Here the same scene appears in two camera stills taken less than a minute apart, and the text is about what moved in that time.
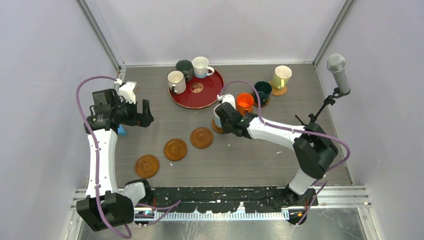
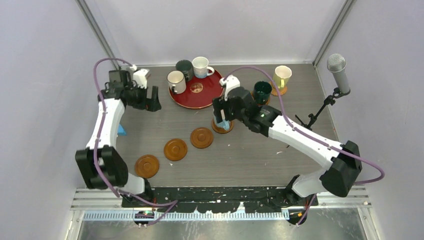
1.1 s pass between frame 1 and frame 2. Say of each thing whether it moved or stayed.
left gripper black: moved
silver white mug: stayed
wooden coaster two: stayed
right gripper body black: moved
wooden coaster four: stayed
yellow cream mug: stayed
